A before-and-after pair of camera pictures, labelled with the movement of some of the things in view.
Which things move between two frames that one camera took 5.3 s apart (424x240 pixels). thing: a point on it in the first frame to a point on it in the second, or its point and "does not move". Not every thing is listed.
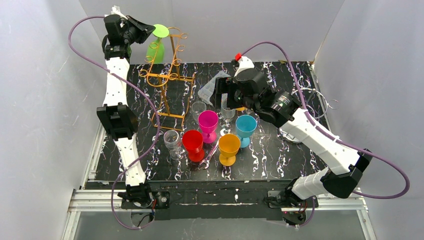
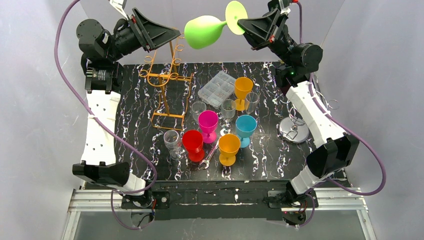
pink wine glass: x=208 y=121 does not move
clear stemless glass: x=228 y=113 does not move
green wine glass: x=155 y=50 to x=201 y=31
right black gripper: x=224 y=91 to x=267 y=30
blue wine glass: x=246 y=126 does not move
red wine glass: x=192 y=140 does not move
